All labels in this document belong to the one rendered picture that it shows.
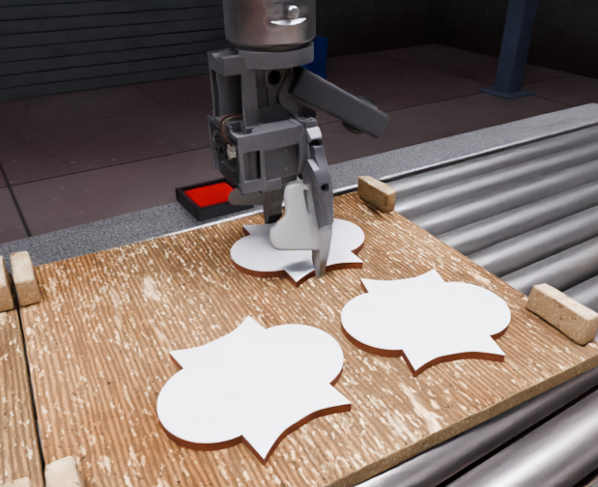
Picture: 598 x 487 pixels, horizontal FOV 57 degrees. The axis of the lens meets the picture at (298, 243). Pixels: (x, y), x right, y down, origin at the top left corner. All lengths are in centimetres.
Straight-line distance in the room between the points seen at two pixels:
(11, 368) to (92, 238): 24
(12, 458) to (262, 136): 29
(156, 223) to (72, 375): 28
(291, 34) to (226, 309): 23
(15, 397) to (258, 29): 32
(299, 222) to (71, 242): 29
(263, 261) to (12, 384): 24
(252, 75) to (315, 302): 20
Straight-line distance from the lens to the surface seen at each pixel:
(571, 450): 44
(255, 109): 48
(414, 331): 46
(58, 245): 68
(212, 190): 73
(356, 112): 52
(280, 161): 49
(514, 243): 66
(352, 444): 38
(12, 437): 43
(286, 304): 49
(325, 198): 49
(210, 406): 40
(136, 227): 69
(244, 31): 46
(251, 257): 55
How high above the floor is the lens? 123
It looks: 30 degrees down
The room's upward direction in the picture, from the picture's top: straight up
